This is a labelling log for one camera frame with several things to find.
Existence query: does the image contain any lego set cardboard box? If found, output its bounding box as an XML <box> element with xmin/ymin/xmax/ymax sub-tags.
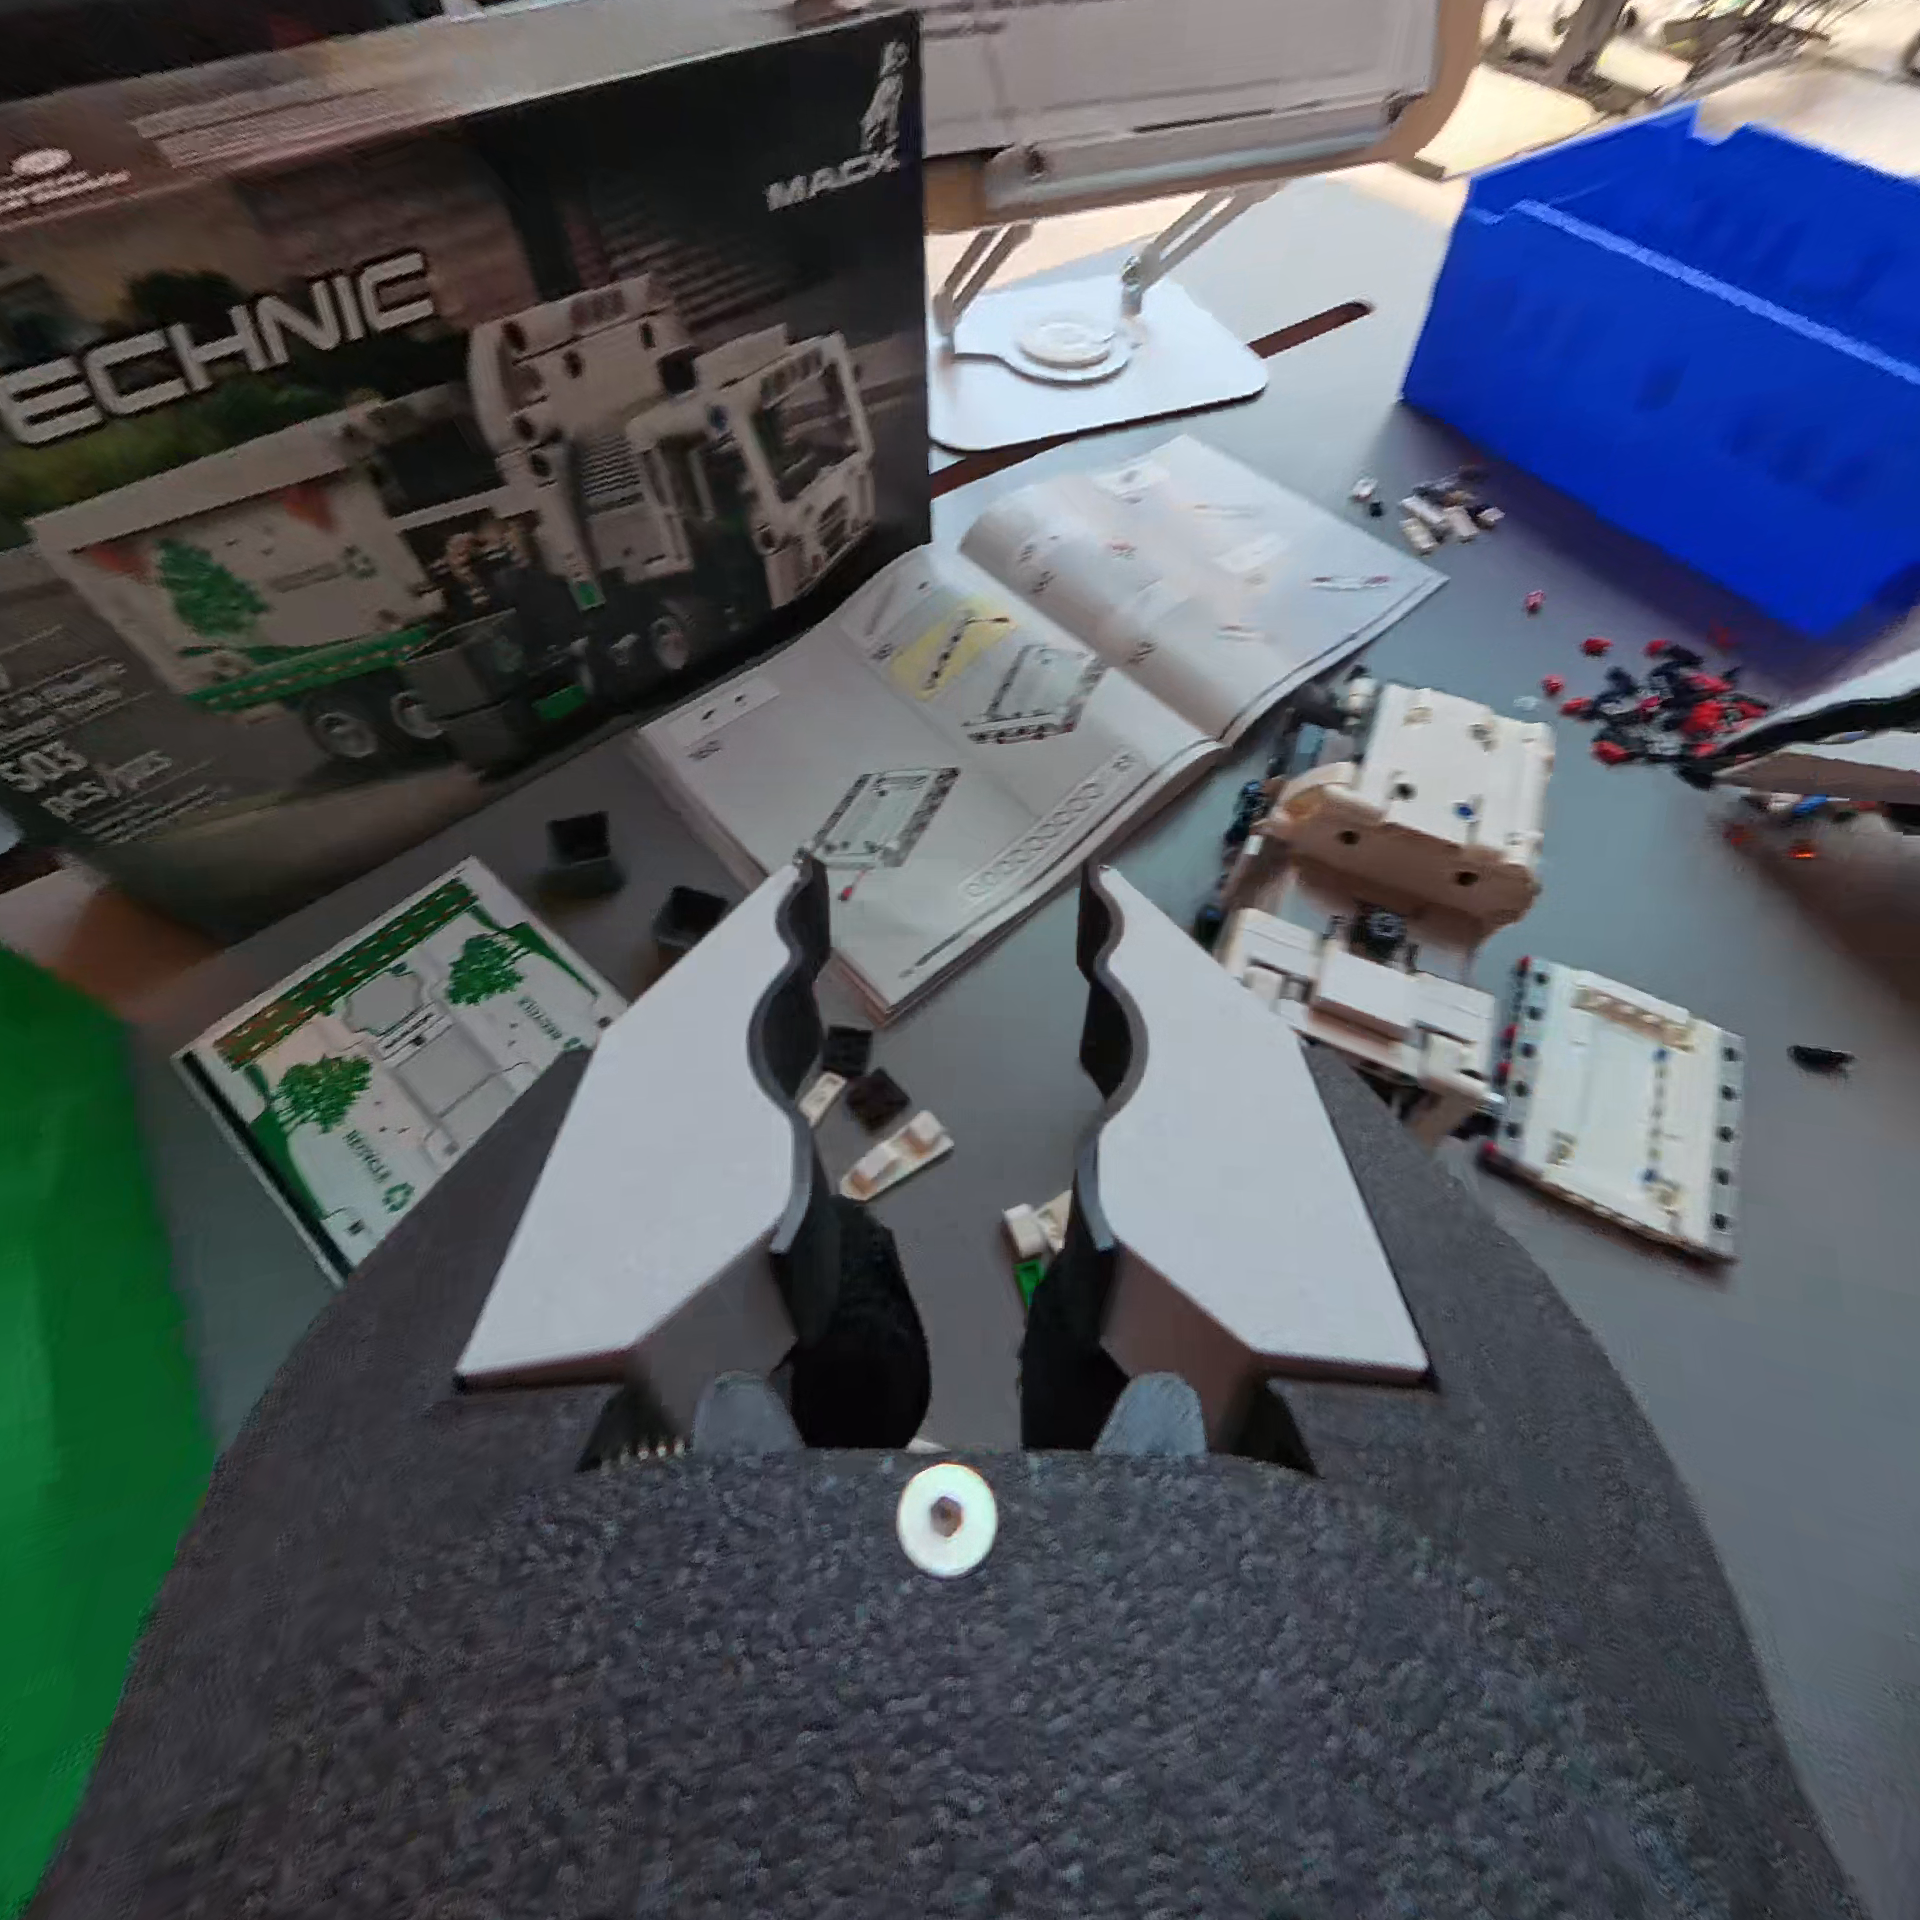
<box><xmin>0</xmin><ymin>6</ymin><xmax>931</xmax><ymax>939</ymax></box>

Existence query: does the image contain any green and white sticker sheet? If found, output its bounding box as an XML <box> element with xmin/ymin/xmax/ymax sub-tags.
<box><xmin>171</xmin><ymin>854</ymin><xmax>631</xmax><ymax>1290</ymax></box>

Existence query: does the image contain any pile of small lego pins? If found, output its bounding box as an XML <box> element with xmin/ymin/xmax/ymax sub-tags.
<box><xmin>1552</xmin><ymin>631</ymin><xmax>1787</xmax><ymax>780</ymax></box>

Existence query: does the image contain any cluster of white lego pieces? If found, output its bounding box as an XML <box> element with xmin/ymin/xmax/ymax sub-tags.
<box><xmin>1349</xmin><ymin>467</ymin><xmax>1510</xmax><ymax>558</ymax></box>

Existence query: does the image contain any blue plastic bin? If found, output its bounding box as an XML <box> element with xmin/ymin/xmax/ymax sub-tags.
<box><xmin>1401</xmin><ymin>101</ymin><xmax>1920</xmax><ymax>640</ymax></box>

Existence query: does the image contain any green plastic bin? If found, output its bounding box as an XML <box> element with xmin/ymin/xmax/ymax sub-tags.
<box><xmin>0</xmin><ymin>944</ymin><xmax>216</xmax><ymax>1920</ymax></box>

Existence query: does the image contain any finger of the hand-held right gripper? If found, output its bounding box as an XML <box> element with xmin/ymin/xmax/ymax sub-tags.
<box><xmin>1691</xmin><ymin>648</ymin><xmax>1920</xmax><ymax>790</ymax></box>
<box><xmin>1723</xmin><ymin>737</ymin><xmax>1920</xmax><ymax>816</ymax></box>

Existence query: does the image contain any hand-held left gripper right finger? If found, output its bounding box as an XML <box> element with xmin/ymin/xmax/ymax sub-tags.
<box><xmin>1076</xmin><ymin>862</ymin><xmax>1429</xmax><ymax>1390</ymax></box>

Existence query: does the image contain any silver tablet stand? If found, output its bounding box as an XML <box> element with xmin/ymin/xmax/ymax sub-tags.
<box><xmin>922</xmin><ymin>82</ymin><xmax>1487</xmax><ymax>452</ymax></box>

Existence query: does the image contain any white lego truck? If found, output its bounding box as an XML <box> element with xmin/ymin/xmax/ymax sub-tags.
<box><xmin>1199</xmin><ymin>672</ymin><xmax>1562</xmax><ymax>1146</ymax></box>

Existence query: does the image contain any white lego beam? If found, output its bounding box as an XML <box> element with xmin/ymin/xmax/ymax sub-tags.
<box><xmin>840</xmin><ymin>1112</ymin><xmax>956</xmax><ymax>1202</ymax></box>

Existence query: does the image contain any white lego panel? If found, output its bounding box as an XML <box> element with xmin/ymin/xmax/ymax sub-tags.
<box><xmin>1476</xmin><ymin>956</ymin><xmax>1749</xmax><ymax>1266</ymax></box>

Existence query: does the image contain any open instruction booklet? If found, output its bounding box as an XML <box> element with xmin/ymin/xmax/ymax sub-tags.
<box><xmin>629</xmin><ymin>433</ymin><xmax>1450</xmax><ymax>1025</ymax></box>

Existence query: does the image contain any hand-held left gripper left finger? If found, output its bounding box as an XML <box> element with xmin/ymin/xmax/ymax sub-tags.
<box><xmin>454</xmin><ymin>857</ymin><xmax>836</xmax><ymax>1390</ymax></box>

